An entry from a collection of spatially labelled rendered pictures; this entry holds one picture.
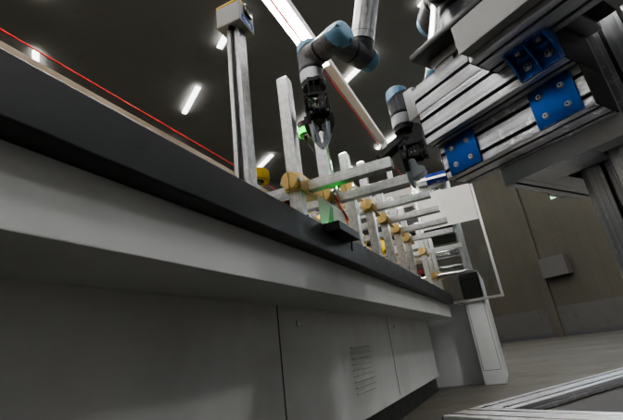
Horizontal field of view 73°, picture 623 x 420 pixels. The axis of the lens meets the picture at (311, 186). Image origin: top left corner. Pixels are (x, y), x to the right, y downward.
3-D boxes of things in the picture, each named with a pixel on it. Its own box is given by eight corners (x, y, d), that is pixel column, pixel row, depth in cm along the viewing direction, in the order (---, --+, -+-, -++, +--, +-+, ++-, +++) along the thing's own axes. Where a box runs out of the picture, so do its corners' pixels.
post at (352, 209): (369, 269, 154) (349, 153, 172) (365, 268, 151) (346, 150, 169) (360, 271, 155) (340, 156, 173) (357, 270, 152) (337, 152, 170)
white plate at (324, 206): (353, 242, 142) (349, 214, 146) (323, 226, 120) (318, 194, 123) (351, 243, 142) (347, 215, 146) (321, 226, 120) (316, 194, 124)
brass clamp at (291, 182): (320, 198, 123) (318, 183, 125) (299, 185, 111) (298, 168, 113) (301, 204, 125) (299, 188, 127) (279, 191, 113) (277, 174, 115)
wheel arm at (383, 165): (395, 172, 112) (392, 159, 113) (392, 169, 109) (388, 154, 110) (256, 211, 127) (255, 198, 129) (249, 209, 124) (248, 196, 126)
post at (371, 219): (384, 263, 178) (365, 161, 196) (382, 262, 175) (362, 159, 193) (376, 265, 179) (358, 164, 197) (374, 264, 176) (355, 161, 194)
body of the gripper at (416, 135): (425, 151, 130) (417, 118, 135) (399, 159, 133) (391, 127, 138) (430, 159, 137) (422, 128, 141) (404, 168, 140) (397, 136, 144)
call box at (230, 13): (255, 37, 109) (252, 14, 112) (239, 20, 103) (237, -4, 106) (232, 47, 111) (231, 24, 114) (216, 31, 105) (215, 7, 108)
